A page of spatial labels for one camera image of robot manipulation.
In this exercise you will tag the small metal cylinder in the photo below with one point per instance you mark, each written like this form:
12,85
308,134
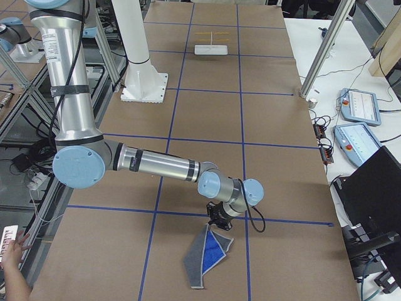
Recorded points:
312,102

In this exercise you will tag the blue teach pendant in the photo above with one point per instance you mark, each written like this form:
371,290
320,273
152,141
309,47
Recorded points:
357,141
359,106

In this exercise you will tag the white pedestal column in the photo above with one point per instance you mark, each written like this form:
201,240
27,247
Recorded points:
143,83

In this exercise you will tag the near blue teach pendant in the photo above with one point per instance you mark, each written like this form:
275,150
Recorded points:
357,141

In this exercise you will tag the black adapter with red ports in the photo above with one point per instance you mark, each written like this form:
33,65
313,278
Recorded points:
319,131

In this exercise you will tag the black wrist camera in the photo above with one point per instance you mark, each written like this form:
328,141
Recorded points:
212,210

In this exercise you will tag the aluminium frame post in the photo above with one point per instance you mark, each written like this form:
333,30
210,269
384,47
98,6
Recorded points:
326,45

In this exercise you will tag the grey and blue towel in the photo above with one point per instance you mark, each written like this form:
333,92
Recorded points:
208,249

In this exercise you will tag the smartphone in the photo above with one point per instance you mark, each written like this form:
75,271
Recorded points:
9,233

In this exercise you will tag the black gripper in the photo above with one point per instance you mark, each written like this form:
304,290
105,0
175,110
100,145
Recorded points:
224,221

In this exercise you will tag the bystander hand with phone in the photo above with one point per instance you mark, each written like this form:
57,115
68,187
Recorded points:
13,254

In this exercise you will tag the white rack with wooden bars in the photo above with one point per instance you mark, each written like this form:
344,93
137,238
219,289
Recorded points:
210,47

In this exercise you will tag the far blue teach pendant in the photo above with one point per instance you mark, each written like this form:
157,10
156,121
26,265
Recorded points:
359,106

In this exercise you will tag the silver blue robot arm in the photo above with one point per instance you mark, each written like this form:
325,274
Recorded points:
13,32
83,155

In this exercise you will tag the black monitor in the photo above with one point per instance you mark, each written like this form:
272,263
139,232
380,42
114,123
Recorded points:
371,198

